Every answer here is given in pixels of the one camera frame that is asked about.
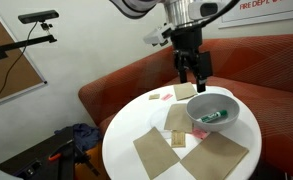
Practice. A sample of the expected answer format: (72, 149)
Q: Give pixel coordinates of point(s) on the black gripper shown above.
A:
(187, 39)

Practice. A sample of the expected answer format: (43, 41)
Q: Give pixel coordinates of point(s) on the green dry erase marker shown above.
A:
(212, 116)

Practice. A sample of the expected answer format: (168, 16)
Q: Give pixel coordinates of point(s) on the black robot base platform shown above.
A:
(29, 153)

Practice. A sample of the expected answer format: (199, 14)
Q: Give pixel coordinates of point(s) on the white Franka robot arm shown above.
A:
(179, 13)

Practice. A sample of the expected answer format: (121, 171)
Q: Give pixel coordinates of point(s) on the grey round bowl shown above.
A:
(202, 101)

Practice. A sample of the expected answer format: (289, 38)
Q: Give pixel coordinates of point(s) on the brown paper napkin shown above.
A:
(214, 156)
(177, 116)
(185, 91)
(156, 153)

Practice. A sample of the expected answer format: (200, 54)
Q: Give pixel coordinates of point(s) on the pink sweetener packet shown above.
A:
(167, 97)
(200, 134)

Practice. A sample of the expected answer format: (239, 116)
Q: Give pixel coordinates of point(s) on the plain small brown packet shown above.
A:
(154, 96)

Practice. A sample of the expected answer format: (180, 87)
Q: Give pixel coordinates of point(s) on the orange patterned sofa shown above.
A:
(262, 66)

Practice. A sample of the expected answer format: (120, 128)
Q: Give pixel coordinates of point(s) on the printed brown paper packet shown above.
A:
(178, 139)

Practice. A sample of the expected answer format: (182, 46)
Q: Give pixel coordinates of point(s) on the round white table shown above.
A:
(126, 140)

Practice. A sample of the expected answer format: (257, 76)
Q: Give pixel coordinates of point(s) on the crumpled blue cloth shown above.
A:
(86, 133)

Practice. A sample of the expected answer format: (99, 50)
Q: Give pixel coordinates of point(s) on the black orange bar clamp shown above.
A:
(66, 156)

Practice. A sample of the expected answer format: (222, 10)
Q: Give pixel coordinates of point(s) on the framed brown corkboard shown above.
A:
(26, 73)

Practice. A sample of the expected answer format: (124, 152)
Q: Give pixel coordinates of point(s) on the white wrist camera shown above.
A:
(156, 36)

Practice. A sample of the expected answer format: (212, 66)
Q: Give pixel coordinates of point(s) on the white framed wall poster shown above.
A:
(269, 15)

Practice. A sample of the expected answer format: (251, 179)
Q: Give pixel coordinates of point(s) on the black stereo camera bar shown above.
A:
(38, 16)

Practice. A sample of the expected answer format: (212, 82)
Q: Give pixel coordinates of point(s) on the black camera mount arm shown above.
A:
(19, 44)

